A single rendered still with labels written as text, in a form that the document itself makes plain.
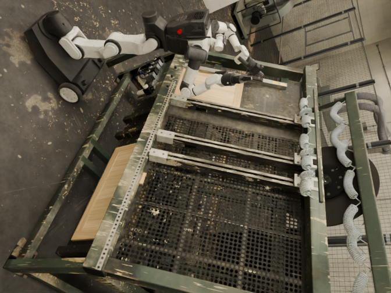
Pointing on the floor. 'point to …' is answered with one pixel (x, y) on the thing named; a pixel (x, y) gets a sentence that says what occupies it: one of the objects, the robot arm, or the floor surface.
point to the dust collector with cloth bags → (259, 13)
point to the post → (119, 59)
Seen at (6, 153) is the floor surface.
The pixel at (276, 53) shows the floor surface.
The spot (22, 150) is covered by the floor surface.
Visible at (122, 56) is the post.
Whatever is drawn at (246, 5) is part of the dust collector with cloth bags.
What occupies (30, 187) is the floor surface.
